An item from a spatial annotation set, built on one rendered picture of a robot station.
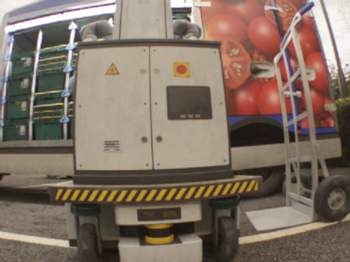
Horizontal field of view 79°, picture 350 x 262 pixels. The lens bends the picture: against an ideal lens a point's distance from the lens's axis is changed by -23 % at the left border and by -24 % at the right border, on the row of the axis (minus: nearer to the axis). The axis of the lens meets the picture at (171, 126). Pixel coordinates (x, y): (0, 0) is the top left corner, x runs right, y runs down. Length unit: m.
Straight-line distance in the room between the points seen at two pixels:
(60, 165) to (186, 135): 1.83
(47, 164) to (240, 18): 2.49
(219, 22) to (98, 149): 2.16
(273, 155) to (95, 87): 1.94
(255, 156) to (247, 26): 1.34
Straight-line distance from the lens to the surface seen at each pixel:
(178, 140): 0.91
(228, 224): 0.91
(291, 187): 1.98
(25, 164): 2.79
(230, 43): 2.70
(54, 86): 2.94
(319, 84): 2.98
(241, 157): 2.45
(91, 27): 1.83
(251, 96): 2.56
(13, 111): 3.16
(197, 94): 0.95
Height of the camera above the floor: 0.38
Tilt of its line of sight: 8 degrees up
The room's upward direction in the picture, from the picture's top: 3 degrees counter-clockwise
